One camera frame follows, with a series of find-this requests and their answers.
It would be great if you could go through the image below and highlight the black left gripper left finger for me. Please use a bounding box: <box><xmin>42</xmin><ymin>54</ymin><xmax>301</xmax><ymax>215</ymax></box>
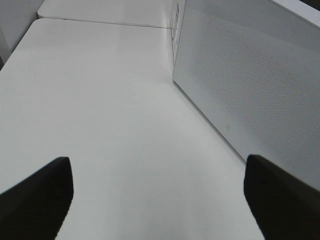
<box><xmin>0</xmin><ymin>157</ymin><xmax>74</xmax><ymax>240</ymax></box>

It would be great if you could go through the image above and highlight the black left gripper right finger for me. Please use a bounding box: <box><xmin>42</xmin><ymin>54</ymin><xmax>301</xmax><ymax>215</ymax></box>
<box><xmin>243</xmin><ymin>154</ymin><xmax>320</xmax><ymax>240</ymax></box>

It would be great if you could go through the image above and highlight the white microwave door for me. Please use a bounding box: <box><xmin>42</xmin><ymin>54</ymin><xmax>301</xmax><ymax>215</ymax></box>
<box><xmin>172</xmin><ymin>0</ymin><xmax>320</xmax><ymax>187</ymax></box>

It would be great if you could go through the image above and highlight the white microwave oven body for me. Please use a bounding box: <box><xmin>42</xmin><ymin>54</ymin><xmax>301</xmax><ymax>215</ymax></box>
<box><xmin>170</xmin><ymin>0</ymin><xmax>187</xmax><ymax>71</ymax></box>

